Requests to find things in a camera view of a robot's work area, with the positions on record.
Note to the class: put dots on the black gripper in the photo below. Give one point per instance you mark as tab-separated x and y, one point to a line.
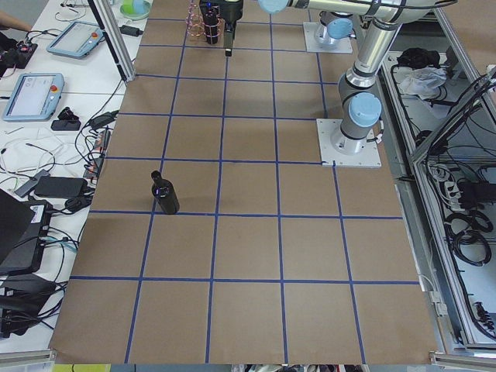
232	12

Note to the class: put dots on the dark glass wine bottle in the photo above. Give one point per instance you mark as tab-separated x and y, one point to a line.
164	193

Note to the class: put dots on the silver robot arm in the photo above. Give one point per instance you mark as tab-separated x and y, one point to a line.
361	108
325	17

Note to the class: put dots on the dark wine bottle in basket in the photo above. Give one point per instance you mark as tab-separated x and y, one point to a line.
211	26

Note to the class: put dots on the small black power adapter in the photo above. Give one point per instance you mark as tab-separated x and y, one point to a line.
130	31

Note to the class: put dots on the teach pendant tablet upper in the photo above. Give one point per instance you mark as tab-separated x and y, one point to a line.
77	40

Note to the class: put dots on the teach pendant tablet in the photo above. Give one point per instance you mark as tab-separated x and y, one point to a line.
77	40
35	97

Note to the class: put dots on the orange black power strip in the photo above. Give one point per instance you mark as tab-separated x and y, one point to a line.
97	155

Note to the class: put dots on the crumpled white cloth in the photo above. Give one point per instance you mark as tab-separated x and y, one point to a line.
425	82

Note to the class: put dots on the teach pendant tablet lower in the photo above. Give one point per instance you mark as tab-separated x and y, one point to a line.
35	97

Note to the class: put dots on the brown paper table mat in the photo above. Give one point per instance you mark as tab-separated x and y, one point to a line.
271	258

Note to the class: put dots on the black power adapter brick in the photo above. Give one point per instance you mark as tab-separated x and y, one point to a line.
60	187

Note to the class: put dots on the black laptop computer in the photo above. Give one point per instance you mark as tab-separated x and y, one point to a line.
23	227

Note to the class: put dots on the copper wire wine basket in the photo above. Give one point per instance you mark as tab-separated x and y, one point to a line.
194	20

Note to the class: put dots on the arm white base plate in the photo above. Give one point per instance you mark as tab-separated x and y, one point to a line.
337	150
333	38

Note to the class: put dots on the aluminium frame post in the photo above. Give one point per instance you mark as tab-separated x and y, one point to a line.
105	18

